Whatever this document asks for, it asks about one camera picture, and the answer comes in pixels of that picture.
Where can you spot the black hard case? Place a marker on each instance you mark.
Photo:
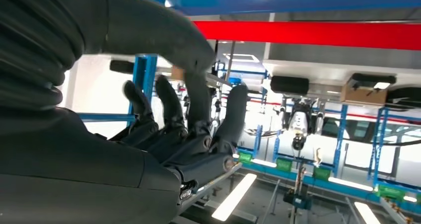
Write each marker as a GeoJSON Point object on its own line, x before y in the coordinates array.
{"type": "Point", "coordinates": [121, 67]}
{"type": "Point", "coordinates": [289, 85]}

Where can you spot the blue ceiling hoist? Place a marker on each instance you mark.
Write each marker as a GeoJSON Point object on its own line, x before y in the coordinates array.
{"type": "Point", "coordinates": [299, 201]}

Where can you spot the white car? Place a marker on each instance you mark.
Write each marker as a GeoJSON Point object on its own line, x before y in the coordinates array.
{"type": "Point", "coordinates": [404, 156]}

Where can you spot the silver black humanoid robot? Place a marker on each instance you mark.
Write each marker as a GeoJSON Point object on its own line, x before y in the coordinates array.
{"type": "Point", "coordinates": [301, 120]}
{"type": "Point", "coordinates": [215, 105]}

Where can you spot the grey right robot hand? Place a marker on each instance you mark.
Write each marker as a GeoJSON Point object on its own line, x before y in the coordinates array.
{"type": "Point", "coordinates": [82, 170]}

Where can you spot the red barrier tape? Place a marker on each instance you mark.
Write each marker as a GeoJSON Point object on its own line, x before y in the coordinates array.
{"type": "Point", "coordinates": [296, 33]}

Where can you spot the ceiling light strip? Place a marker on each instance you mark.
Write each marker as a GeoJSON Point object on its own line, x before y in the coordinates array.
{"type": "Point", "coordinates": [366, 214]}
{"type": "Point", "coordinates": [233, 197]}

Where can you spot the blue steel shelf rack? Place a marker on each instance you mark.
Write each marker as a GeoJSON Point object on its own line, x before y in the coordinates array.
{"type": "Point", "coordinates": [340, 133]}
{"type": "Point", "coordinates": [243, 72]}
{"type": "Point", "coordinates": [380, 143]}
{"type": "Point", "coordinates": [296, 2]}

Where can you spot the white table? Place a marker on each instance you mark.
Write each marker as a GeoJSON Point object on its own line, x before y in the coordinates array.
{"type": "Point", "coordinates": [329, 71]}

